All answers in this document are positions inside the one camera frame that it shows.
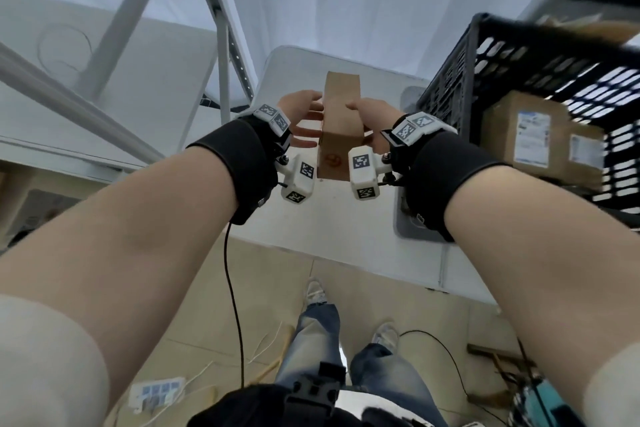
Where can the person's left hand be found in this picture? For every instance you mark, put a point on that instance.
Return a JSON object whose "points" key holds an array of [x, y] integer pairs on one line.
{"points": [[296, 111]]}

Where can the person's right hand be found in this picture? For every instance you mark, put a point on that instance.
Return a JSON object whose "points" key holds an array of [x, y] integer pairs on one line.
{"points": [[380, 116]]}

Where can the person's right fingers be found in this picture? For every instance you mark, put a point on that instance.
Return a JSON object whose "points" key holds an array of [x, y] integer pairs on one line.
{"points": [[359, 106]]}

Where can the person's left fingers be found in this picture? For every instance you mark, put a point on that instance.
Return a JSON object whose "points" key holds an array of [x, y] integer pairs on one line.
{"points": [[310, 101]]}

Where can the tall brown cardboard box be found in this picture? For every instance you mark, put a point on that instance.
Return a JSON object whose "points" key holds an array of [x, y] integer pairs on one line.
{"points": [[341, 141]]}

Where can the person's left forearm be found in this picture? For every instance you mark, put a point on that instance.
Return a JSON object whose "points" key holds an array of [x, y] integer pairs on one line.
{"points": [[125, 236]]}

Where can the person's right forearm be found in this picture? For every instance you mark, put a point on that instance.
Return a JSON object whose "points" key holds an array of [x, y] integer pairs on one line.
{"points": [[520, 246]]}

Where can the white marker left wrist plate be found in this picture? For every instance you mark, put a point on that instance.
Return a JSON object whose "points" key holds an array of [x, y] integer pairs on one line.
{"points": [[274, 117]]}

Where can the white marker wrist plate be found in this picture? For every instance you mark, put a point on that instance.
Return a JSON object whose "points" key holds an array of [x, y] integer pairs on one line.
{"points": [[417, 126], [274, 117]]}

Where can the white marker right wrist plate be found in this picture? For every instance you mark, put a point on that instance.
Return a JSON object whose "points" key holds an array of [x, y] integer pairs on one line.
{"points": [[417, 126]]}

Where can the white folding table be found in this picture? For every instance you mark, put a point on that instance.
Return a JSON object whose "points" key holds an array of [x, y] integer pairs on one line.
{"points": [[310, 221]]}

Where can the black plastic crate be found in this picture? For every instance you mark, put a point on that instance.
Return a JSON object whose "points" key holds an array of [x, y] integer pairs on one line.
{"points": [[505, 61]]}

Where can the large labelled cardboard parcel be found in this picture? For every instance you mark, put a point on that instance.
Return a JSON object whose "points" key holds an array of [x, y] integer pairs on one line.
{"points": [[525, 129]]}

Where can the person's left shoe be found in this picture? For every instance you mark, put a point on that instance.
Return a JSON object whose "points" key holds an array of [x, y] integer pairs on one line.
{"points": [[315, 290]]}

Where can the person's shoe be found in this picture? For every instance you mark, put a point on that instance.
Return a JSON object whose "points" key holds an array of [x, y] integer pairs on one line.
{"points": [[315, 290], [386, 334]]}

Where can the person's right shoe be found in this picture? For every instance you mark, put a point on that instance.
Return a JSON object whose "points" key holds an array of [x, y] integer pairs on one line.
{"points": [[386, 334]]}

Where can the small labelled cardboard parcel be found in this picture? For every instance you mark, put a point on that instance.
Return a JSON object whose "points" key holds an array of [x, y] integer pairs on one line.
{"points": [[586, 151]]}

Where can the brown cardboard piece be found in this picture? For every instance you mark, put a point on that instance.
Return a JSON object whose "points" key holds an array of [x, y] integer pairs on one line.
{"points": [[590, 29]]}

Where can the person's blue jeans legs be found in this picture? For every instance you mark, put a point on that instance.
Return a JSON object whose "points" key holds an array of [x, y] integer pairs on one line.
{"points": [[320, 351]]}

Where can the wooden floor scraps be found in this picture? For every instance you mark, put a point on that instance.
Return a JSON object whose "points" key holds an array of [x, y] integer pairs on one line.
{"points": [[487, 351]]}

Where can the black waist pack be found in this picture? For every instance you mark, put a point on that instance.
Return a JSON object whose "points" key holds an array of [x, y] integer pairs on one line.
{"points": [[280, 404]]}

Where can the white power strip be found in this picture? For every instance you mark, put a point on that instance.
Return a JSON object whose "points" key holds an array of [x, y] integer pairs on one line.
{"points": [[157, 390]]}

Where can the teal striped bag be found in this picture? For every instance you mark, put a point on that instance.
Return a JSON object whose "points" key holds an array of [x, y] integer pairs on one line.
{"points": [[530, 404]]}

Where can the white left shirt sleeve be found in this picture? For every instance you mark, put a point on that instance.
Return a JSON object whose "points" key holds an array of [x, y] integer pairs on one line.
{"points": [[45, 361]]}

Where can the white shirt sleeve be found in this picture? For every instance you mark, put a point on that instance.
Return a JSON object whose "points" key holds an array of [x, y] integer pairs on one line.
{"points": [[45, 361], [617, 386]]}

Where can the white right shirt sleeve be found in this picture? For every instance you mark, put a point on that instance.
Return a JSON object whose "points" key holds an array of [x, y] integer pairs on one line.
{"points": [[617, 386]]}

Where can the white marker right camera block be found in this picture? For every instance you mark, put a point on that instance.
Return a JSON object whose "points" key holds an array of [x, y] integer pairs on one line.
{"points": [[364, 169]]}

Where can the white marker camera block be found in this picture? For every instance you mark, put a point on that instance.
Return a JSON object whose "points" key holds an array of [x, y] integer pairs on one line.
{"points": [[364, 169], [299, 181]]}

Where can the white marker left camera block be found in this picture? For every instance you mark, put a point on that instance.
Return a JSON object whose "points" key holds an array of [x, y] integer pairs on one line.
{"points": [[299, 181]]}

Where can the white metal shelf frame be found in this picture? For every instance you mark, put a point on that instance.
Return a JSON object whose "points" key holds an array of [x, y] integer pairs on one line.
{"points": [[220, 26]]}

